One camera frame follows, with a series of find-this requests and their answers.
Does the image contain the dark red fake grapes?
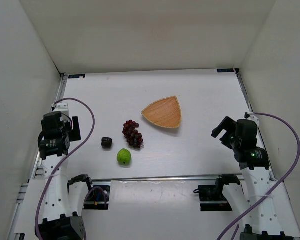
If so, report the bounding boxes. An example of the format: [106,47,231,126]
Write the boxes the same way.
[122,120,144,149]

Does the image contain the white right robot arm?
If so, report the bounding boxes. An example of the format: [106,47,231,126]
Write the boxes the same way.
[211,114,292,240]

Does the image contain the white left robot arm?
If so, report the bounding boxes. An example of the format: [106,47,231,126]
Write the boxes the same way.
[35,102,92,240]

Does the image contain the dark purple fake mangosteen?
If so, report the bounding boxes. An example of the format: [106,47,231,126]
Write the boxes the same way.
[101,137,113,150]

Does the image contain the green fake fruit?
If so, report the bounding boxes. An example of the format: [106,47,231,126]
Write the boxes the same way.
[117,148,132,166]

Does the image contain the woven triangular fruit basket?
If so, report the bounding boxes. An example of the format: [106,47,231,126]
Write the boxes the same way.
[141,96,182,129]

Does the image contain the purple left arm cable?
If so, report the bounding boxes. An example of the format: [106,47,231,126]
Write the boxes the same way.
[34,97,108,240]

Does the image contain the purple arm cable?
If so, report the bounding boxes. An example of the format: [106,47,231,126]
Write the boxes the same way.
[34,97,108,240]
[216,112,300,240]

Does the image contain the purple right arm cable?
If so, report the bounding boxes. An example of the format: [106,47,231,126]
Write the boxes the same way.
[216,112,300,240]

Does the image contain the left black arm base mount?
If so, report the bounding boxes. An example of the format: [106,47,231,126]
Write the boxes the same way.
[83,185,111,211]

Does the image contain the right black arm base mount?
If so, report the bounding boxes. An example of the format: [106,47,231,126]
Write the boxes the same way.
[193,174,240,212]

